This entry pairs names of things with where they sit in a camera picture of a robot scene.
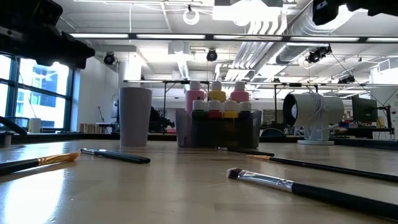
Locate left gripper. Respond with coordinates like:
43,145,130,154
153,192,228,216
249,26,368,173
0,0,96,69

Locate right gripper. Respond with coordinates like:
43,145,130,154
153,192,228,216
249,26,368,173
312,0,398,26

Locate large pink paint bottle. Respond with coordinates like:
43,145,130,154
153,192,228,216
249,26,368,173
229,81,250,103
185,80,205,114

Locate small blue paint bottle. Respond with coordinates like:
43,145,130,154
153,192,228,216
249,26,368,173
238,101,252,121

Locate large yellow paint bottle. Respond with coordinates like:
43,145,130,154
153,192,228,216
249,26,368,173
207,81,227,103

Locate thin silver ferrule paint brush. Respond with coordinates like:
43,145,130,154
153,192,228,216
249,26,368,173
217,146,275,157

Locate orange bristle paint brush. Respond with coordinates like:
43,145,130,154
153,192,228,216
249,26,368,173
0,151,80,177

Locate dark framed window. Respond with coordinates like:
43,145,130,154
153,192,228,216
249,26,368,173
0,54,77,131

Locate white canister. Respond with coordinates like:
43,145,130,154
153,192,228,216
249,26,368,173
29,117,42,134

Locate wooden blocks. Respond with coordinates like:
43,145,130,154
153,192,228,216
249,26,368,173
79,123,101,134

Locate lilac plastic cup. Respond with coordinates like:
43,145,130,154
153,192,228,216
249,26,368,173
119,86,153,147

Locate black computer monitor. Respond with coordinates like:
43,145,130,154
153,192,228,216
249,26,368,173
351,95,379,123

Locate black light bar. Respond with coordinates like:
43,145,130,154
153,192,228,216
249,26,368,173
70,32,398,44

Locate black monitor stand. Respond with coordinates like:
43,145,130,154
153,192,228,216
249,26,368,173
377,104,395,139

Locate dark office chair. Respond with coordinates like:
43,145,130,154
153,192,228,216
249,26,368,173
260,127,287,138

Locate grey translucent plastic bin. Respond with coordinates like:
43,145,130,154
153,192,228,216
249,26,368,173
175,108,262,149

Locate black ceiling camera cluster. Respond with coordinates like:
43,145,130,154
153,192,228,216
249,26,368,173
306,45,333,65
338,75,356,85

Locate white ring ceiling lamp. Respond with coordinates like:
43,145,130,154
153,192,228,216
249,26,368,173
182,7,200,26

